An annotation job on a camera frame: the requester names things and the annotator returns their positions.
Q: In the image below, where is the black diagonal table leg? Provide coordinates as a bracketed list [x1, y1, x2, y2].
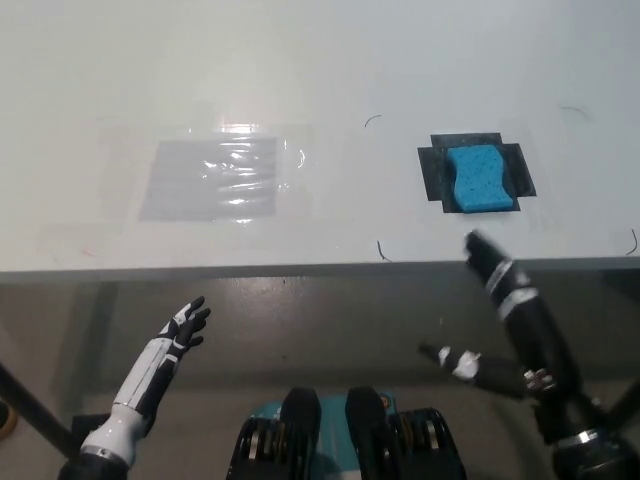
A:
[0, 359, 81, 460]

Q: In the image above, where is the black and teal robot torso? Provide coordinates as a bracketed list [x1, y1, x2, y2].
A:
[228, 386, 467, 480]

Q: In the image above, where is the clear plastic film sheet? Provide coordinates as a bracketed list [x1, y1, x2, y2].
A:
[187, 117, 310, 225]

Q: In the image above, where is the black tape square mark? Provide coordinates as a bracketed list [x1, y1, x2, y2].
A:
[417, 132, 538, 216]

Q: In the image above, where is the yellow round object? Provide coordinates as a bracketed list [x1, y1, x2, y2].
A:
[0, 399, 19, 437]

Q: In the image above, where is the blue soft sponge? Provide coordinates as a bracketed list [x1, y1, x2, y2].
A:
[445, 145, 519, 214]

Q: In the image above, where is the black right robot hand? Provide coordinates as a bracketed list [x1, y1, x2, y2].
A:
[417, 229, 622, 447]

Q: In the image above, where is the white and black left hand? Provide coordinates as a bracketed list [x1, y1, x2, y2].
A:
[78, 295, 213, 467]

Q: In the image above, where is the black floor base plate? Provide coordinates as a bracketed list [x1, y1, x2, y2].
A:
[71, 413, 112, 444]

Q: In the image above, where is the grey taped rectangle patch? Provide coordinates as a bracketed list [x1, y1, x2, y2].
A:
[138, 138, 279, 223]

